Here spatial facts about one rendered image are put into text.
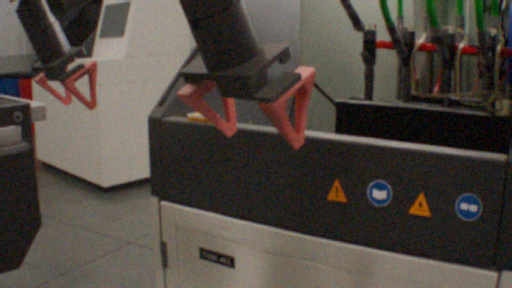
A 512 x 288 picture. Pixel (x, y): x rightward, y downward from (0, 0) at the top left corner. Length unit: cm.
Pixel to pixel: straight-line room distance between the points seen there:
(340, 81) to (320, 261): 63
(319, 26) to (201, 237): 67
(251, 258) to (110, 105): 288
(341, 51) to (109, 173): 268
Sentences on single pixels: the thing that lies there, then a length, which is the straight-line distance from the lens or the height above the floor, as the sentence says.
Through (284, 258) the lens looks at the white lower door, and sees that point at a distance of 87.
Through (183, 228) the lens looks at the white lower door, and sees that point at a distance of 100.
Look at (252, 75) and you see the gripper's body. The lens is 46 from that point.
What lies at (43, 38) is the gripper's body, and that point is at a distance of 84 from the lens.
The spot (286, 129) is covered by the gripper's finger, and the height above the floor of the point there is 101.
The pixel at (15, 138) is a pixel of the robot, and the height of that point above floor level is 101.
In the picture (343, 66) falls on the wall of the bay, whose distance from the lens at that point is 134.
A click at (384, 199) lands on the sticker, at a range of 76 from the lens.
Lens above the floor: 110
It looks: 12 degrees down
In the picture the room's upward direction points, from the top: straight up
